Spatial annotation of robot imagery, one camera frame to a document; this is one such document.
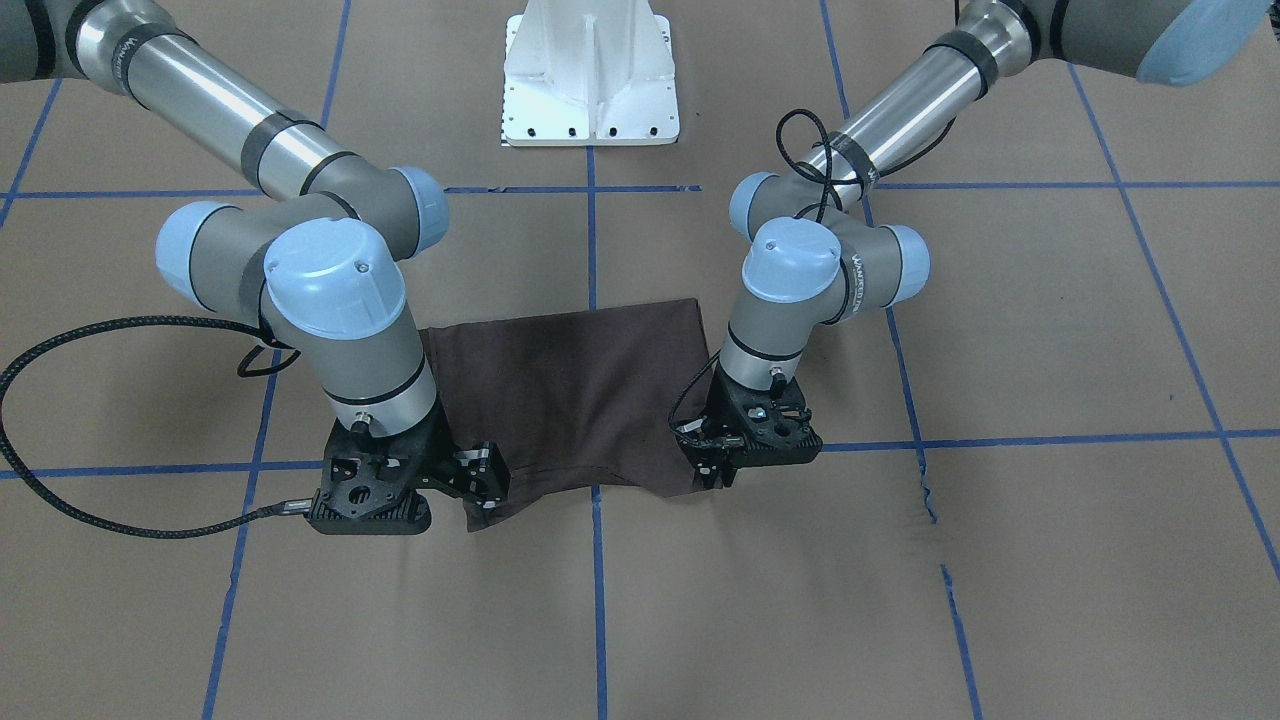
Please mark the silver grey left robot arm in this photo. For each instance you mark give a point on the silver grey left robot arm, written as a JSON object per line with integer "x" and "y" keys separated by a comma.
{"x": 810, "y": 263}

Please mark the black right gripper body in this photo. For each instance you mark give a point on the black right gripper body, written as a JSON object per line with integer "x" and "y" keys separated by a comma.
{"x": 437, "y": 446}

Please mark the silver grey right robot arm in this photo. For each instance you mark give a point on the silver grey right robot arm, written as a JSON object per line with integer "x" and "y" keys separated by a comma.
{"x": 316, "y": 274}

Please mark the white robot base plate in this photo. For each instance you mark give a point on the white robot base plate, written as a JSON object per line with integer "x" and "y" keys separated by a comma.
{"x": 589, "y": 73}

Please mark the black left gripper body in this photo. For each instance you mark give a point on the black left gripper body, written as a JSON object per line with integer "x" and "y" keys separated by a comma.
{"x": 718, "y": 404}

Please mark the dark brown t-shirt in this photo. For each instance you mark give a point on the dark brown t-shirt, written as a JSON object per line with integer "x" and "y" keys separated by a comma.
{"x": 572, "y": 400}

